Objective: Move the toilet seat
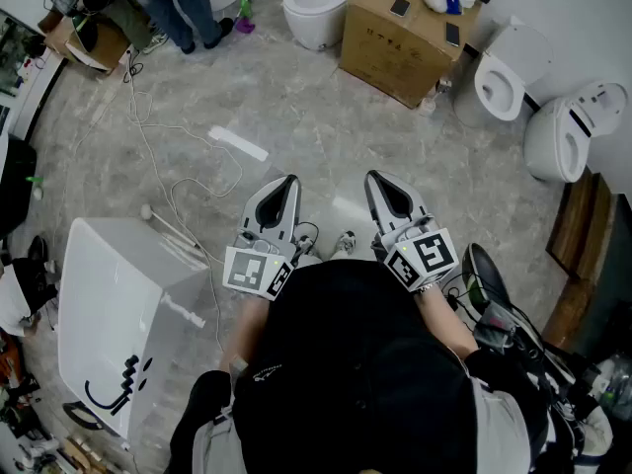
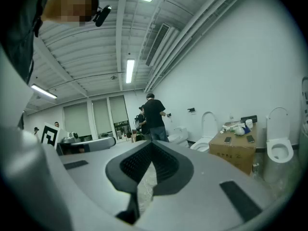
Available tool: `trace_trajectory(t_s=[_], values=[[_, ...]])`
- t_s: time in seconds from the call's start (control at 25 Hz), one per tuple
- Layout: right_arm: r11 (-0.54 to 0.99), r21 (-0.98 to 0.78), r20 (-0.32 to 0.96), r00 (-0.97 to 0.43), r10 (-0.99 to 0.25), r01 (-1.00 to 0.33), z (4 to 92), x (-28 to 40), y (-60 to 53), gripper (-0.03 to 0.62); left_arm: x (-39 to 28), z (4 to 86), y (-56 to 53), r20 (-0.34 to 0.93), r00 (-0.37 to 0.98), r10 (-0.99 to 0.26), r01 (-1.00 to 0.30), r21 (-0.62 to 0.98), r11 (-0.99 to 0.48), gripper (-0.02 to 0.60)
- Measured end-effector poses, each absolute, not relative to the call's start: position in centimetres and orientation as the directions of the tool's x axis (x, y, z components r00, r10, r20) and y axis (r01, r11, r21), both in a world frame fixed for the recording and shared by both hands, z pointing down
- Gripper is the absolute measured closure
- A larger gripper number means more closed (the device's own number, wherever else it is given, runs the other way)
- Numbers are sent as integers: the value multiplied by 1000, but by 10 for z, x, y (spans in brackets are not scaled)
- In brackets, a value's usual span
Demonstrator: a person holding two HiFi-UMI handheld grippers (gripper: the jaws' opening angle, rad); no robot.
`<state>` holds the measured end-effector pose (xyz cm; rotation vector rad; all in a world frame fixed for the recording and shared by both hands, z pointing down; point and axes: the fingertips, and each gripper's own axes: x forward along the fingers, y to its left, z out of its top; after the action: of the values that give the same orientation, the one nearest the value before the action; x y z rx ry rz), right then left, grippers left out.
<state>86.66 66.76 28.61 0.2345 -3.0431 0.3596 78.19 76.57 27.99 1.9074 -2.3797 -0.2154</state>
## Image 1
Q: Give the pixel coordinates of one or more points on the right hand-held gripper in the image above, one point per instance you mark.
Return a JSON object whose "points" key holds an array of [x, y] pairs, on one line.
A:
{"points": [[429, 255]]}

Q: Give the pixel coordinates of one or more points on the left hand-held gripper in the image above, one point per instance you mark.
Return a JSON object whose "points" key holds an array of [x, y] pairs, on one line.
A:
{"points": [[247, 269]]}

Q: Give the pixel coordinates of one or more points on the person's right forearm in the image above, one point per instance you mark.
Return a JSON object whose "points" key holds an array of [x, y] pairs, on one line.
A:
{"points": [[444, 324]]}

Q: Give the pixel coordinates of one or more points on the person's left forearm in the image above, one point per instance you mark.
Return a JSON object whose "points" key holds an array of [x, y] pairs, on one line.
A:
{"points": [[242, 329]]}

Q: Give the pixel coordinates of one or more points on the person's white trousers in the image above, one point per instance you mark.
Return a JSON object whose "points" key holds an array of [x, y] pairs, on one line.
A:
{"points": [[308, 260]]}

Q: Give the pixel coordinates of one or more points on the person's right sneaker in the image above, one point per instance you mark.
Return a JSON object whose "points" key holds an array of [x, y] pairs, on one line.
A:
{"points": [[345, 242]]}

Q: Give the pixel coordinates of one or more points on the white power strip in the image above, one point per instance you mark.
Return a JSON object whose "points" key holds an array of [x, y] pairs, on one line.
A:
{"points": [[237, 142]]}

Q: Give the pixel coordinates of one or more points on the white mallet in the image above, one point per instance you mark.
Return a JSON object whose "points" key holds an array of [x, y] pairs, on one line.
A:
{"points": [[146, 211]]}

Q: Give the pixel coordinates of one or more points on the large cardboard box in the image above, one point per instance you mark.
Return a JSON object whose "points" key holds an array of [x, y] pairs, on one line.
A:
{"points": [[390, 62]]}

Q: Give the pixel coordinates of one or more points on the person's black shirt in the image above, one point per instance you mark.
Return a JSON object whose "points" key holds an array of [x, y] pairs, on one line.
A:
{"points": [[345, 363]]}

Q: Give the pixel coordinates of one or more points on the black smartphone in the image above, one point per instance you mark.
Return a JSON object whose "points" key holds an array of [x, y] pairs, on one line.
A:
{"points": [[452, 34], [400, 7]]}

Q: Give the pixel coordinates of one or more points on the white glossy cabinet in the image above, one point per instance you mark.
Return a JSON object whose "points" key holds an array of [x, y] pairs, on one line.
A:
{"points": [[108, 304]]}

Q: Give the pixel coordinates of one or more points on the wooden bench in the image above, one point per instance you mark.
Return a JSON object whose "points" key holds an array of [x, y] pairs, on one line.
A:
{"points": [[582, 215]]}

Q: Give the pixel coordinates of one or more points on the black smartphone left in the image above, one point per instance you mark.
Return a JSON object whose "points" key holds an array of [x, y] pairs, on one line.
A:
{"points": [[400, 7]]}

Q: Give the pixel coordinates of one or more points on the small cardboard box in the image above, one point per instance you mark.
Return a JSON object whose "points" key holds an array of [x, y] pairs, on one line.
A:
{"points": [[106, 47]]}

